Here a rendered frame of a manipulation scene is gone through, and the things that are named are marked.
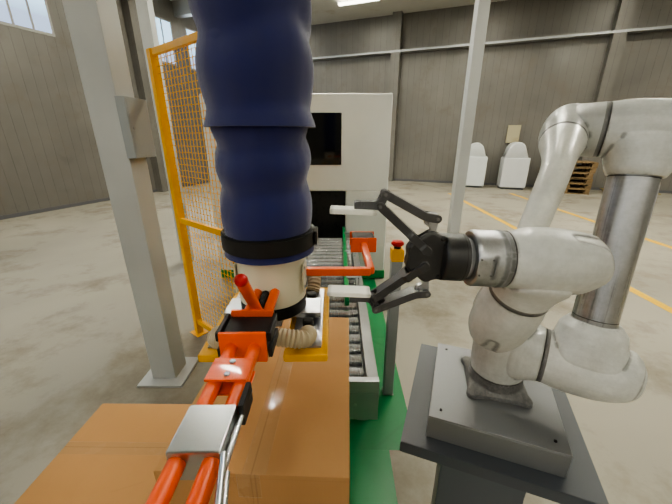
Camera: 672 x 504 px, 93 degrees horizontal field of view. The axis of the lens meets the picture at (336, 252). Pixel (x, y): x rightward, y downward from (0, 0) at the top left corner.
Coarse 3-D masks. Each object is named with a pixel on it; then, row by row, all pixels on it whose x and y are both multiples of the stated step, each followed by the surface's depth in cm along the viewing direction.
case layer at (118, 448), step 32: (96, 416) 126; (128, 416) 126; (160, 416) 126; (64, 448) 113; (96, 448) 113; (128, 448) 113; (160, 448) 113; (64, 480) 103; (96, 480) 103; (128, 480) 103
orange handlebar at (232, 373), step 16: (368, 256) 95; (320, 272) 86; (336, 272) 86; (352, 272) 86; (368, 272) 86; (256, 288) 75; (272, 304) 68; (224, 352) 53; (256, 352) 54; (224, 368) 49; (240, 368) 49; (208, 384) 46; (224, 384) 49; (240, 384) 46; (208, 400) 44; (176, 464) 35; (208, 464) 35; (160, 480) 33; (176, 480) 34; (208, 480) 34; (160, 496) 32; (192, 496) 32; (208, 496) 33
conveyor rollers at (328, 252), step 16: (320, 240) 337; (336, 240) 337; (320, 256) 294; (336, 256) 293; (336, 304) 209; (352, 304) 209; (352, 320) 192; (352, 336) 175; (352, 352) 166; (352, 368) 151
